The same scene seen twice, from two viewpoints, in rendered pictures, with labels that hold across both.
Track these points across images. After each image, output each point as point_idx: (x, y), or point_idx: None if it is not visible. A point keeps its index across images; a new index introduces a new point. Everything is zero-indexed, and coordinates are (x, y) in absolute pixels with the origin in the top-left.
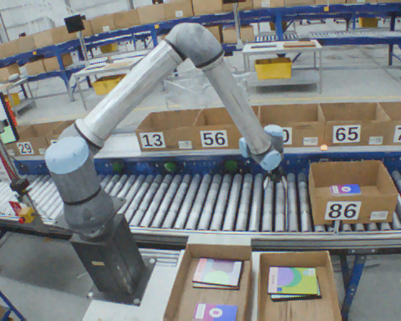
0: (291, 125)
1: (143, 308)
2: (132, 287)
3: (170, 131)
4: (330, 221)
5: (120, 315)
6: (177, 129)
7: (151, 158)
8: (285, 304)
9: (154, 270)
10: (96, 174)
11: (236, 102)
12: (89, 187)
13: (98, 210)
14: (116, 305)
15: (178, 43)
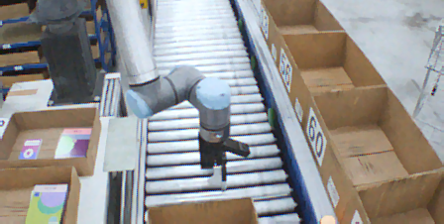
0: (327, 139)
1: (46, 109)
2: (57, 92)
3: (271, 23)
4: None
5: (40, 99)
6: (274, 26)
7: (251, 40)
8: (28, 206)
9: (86, 104)
10: None
11: None
12: None
13: (43, 10)
14: (50, 93)
15: None
